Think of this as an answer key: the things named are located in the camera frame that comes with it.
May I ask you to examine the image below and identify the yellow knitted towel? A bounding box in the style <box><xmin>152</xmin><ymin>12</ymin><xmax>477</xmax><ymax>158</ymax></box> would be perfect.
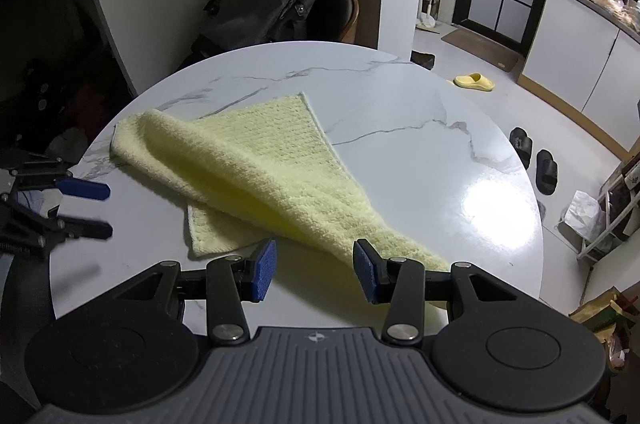
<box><xmin>111</xmin><ymin>94</ymin><xmax>449</xmax><ymax>296</ymax></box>

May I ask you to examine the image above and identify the black slipper near table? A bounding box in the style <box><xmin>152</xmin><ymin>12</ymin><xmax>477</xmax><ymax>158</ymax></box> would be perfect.
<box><xmin>509</xmin><ymin>126</ymin><xmax>533</xmax><ymax>170</ymax></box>

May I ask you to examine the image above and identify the white kitchen cabinet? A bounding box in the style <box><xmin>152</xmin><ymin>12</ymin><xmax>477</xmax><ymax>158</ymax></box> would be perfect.
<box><xmin>516</xmin><ymin>0</ymin><xmax>639</xmax><ymax>159</ymax></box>

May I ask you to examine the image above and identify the white plastic bag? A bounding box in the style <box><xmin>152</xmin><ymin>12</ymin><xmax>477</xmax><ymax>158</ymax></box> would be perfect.
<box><xmin>559</xmin><ymin>190</ymin><xmax>605</xmax><ymax>242</ymax></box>

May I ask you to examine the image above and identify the black slipper far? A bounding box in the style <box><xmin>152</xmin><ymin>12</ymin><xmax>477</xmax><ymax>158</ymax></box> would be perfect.
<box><xmin>536</xmin><ymin>149</ymin><xmax>558</xmax><ymax>196</ymax></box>

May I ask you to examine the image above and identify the yellow slipper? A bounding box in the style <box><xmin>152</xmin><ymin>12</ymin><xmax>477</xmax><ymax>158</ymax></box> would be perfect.
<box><xmin>454</xmin><ymin>72</ymin><xmax>495</xmax><ymax>92</ymax></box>

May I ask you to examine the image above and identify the white metal rack cart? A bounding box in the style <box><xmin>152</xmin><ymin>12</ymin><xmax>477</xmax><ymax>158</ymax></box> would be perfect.
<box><xmin>577</xmin><ymin>161</ymin><xmax>639</xmax><ymax>263</ymax></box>

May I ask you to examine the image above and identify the black bag on chair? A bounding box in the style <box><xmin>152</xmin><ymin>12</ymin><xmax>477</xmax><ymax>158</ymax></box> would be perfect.
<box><xmin>190</xmin><ymin>0</ymin><xmax>350</xmax><ymax>62</ymax></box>

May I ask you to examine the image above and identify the wooden chair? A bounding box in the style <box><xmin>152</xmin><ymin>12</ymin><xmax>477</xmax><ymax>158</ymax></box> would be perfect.
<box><xmin>338</xmin><ymin>0</ymin><xmax>360</xmax><ymax>44</ymax></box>

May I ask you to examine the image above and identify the brown door mat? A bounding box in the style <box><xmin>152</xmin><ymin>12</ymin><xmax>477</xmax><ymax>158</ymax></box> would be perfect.
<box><xmin>442</xmin><ymin>28</ymin><xmax>518</xmax><ymax>72</ymax></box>

